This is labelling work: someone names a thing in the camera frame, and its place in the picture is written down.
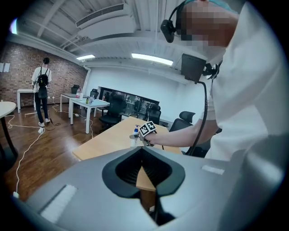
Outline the ceiling air conditioning unit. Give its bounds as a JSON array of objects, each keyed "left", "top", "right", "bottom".
[{"left": 75, "top": 2, "right": 136, "bottom": 41}]

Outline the person's white shirt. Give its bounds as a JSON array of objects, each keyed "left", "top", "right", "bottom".
[{"left": 198, "top": 1, "right": 285, "bottom": 163}]

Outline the wooden desk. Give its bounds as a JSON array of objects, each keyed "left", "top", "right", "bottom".
[{"left": 72, "top": 115, "right": 184, "bottom": 193}]

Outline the round white table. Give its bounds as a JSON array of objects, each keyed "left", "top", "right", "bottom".
[{"left": 0, "top": 101, "right": 19, "bottom": 160}]

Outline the long white table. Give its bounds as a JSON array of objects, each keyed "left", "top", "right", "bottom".
[
  {"left": 68, "top": 98, "right": 111, "bottom": 134},
  {"left": 59, "top": 92, "right": 91, "bottom": 113}
]

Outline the dark glass partition window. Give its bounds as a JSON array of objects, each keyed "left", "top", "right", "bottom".
[{"left": 97, "top": 86, "right": 162, "bottom": 113}]

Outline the person's right forearm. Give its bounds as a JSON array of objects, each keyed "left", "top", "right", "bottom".
[{"left": 150, "top": 117, "right": 218, "bottom": 150}]

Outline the thick black cable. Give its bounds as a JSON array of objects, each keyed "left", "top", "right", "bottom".
[{"left": 185, "top": 80, "right": 209, "bottom": 156}]

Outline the black chest-mounted box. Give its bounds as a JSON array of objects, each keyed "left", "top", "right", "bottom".
[{"left": 181, "top": 53, "right": 207, "bottom": 84}]

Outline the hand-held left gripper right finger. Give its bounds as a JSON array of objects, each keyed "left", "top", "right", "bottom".
[{"left": 142, "top": 134, "right": 284, "bottom": 231}]

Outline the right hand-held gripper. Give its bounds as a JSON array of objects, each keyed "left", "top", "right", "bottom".
[{"left": 129, "top": 121, "right": 158, "bottom": 147}]

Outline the small white table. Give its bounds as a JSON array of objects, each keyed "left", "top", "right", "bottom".
[{"left": 17, "top": 88, "right": 37, "bottom": 114}]

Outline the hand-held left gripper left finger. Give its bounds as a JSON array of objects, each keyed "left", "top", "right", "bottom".
[{"left": 12, "top": 146, "right": 158, "bottom": 231}]

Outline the white floor cable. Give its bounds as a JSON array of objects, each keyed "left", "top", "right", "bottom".
[{"left": 7, "top": 114, "right": 46, "bottom": 197}]

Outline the ceiling light panel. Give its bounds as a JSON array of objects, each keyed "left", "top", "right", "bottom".
[
  {"left": 131, "top": 52, "right": 174, "bottom": 67},
  {"left": 75, "top": 54, "right": 96, "bottom": 61}
]

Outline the person's head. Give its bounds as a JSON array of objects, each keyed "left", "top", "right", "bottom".
[{"left": 180, "top": 0, "right": 240, "bottom": 48}]

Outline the black head-worn camera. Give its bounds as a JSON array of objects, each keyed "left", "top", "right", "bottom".
[{"left": 160, "top": 1, "right": 187, "bottom": 43}]

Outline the white wall pipe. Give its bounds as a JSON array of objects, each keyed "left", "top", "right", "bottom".
[{"left": 83, "top": 65, "right": 91, "bottom": 97}]

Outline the black chest mount clip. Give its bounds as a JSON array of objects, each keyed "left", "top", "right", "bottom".
[{"left": 202, "top": 62, "right": 223, "bottom": 80}]

